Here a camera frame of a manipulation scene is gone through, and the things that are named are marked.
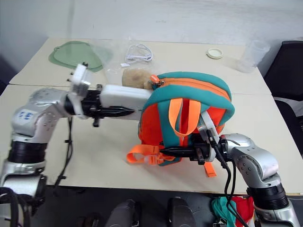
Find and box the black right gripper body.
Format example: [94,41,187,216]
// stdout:
[189,133,215,166]

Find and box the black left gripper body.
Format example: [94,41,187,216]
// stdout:
[81,84,105,128]

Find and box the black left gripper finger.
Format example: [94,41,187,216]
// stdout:
[99,107,134,118]

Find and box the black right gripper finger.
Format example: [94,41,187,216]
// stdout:
[159,147,196,157]

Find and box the white box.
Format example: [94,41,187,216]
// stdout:
[98,84,153,121]

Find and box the orange and teal backpack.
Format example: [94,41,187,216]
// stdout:
[126,70,235,178]

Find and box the beige plush lump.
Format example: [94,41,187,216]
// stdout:
[121,68,154,90]

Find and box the clear plastic bag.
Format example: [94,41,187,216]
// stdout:
[92,37,134,80]

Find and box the green translucent lid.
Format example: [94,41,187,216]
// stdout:
[48,40,113,73]

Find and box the dark rounded shape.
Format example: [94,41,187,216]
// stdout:
[105,199,141,227]
[167,197,197,227]

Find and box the red and green cloth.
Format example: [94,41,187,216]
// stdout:
[211,195,256,227]

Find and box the cream round jar lid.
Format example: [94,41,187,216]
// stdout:
[205,47,224,60]

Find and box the clear plastic cup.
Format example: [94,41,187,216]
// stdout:
[236,39,271,74]

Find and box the black chair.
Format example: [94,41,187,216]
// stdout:
[263,40,303,164]

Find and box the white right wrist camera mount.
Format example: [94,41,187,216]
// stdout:
[197,110,221,160]

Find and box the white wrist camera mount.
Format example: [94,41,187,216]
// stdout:
[197,110,221,160]
[66,62,92,120]

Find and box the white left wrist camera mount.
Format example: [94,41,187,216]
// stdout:
[66,62,92,120]

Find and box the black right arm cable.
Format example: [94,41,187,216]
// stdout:
[207,129,250,227]

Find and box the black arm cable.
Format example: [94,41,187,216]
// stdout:
[207,129,250,227]
[53,115,74,189]

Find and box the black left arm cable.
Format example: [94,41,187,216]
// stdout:
[53,115,74,189]

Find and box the white coiled cable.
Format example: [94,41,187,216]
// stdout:
[124,43,154,64]

